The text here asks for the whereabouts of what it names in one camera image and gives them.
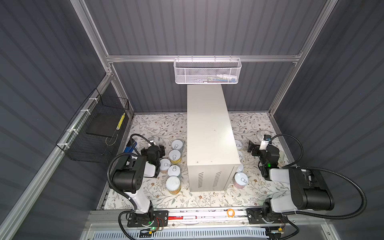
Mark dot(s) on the yellow orange labelled can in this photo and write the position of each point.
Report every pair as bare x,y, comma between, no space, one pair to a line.
173,185

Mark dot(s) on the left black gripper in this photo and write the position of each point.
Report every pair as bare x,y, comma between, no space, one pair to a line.
159,151

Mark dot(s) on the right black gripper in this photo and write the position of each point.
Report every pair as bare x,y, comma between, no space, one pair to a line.
256,150

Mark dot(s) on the yellow strip in basket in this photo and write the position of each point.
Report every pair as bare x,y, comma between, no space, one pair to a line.
121,121

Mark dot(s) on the red white marker pen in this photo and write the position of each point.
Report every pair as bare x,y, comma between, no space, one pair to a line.
174,218

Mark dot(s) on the pink labelled can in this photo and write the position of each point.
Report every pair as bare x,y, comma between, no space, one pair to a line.
240,180

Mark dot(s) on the blue stapler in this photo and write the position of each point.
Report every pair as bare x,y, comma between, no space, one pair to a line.
130,147

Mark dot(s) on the green labelled can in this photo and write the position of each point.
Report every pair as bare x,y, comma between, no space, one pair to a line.
164,166

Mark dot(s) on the tubes in white basket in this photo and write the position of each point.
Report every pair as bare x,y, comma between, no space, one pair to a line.
224,78

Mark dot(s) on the can left row far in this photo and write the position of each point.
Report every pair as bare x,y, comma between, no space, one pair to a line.
178,145

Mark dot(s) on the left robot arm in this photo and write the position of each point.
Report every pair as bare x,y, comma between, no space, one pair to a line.
125,175

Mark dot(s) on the can left row front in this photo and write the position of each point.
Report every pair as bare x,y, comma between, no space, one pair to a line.
174,171

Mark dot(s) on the white wire mesh basket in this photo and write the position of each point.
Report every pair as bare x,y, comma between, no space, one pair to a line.
187,70

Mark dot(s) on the white metal cabinet counter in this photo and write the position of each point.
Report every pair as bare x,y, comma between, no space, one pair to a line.
212,155

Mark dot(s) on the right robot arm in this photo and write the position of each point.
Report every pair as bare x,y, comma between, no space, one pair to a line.
309,193

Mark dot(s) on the black wire basket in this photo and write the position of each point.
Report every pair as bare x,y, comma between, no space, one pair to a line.
93,137

